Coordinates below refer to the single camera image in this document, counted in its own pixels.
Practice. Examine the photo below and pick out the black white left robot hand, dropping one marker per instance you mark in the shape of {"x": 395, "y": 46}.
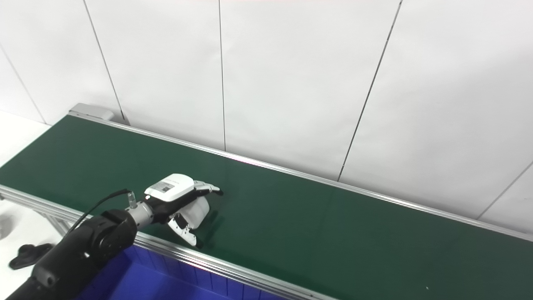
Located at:
{"x": 170, "y": 187}

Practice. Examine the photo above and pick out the white plastic part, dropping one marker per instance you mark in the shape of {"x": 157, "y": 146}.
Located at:
{"x": 198, "y": 212}

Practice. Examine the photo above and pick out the green conveyor belt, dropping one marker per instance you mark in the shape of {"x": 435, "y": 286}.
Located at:
{"x": 216, "y": 263}
{"x": 312, "y": 233}

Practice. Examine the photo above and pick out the blue plastic bin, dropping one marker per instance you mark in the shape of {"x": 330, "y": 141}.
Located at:
{"x": 145, "y": 283}

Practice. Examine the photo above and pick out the aluminium conveyor support leg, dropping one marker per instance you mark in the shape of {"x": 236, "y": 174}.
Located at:
{"x": 58, "y": 223}

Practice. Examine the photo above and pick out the black plastic part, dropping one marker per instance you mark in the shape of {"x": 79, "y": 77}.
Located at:
{"x": 29, "y": 254}

